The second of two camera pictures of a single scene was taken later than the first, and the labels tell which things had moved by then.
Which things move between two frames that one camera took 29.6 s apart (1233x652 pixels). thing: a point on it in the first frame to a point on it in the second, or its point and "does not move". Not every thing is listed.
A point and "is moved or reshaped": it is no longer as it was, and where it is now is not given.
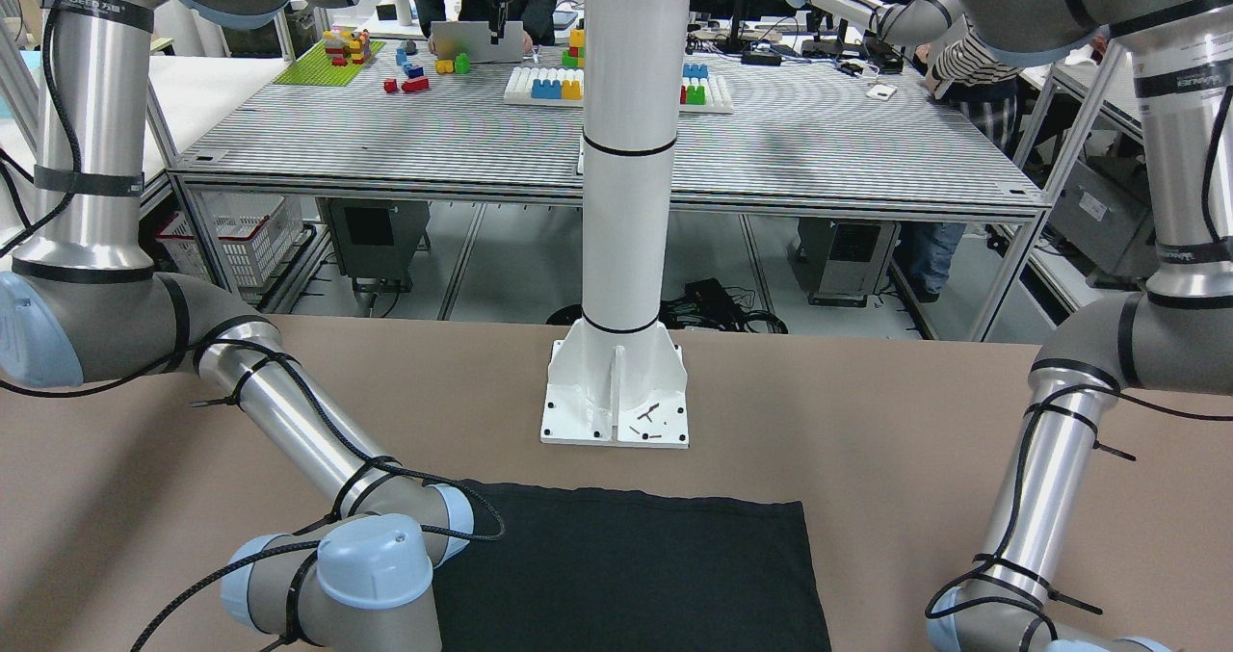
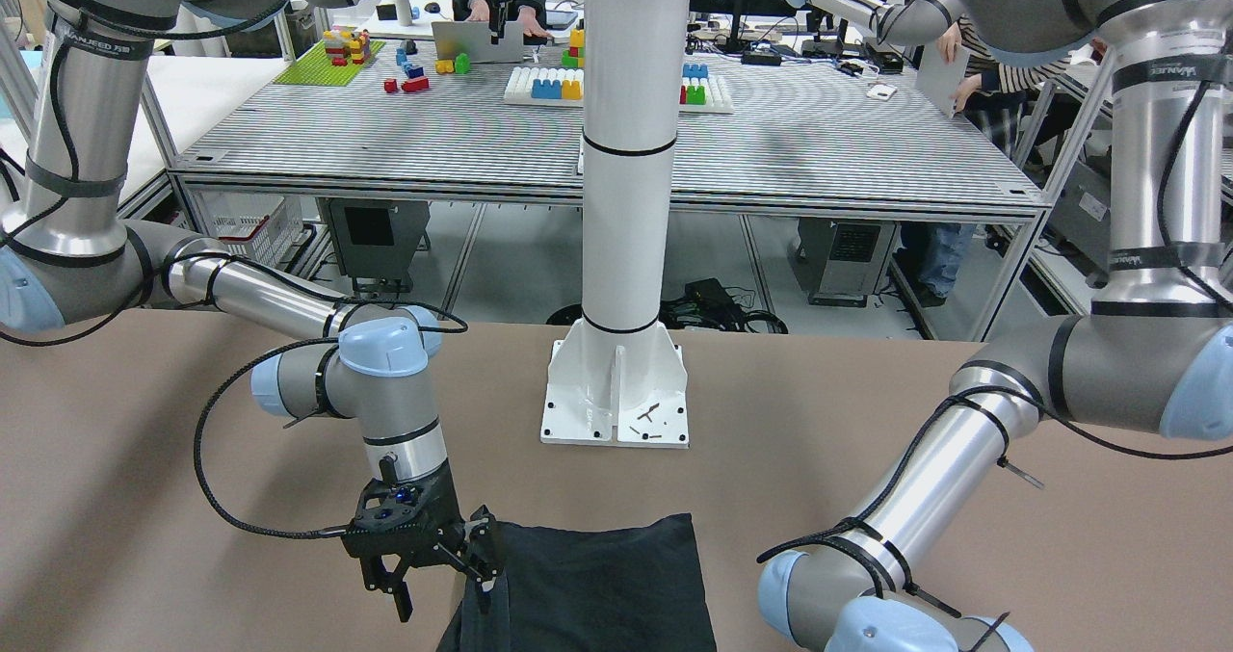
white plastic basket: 250,231 does not move
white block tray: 700,90 does not move
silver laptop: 448,39 does not move
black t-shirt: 556,569 is moved or reshaped
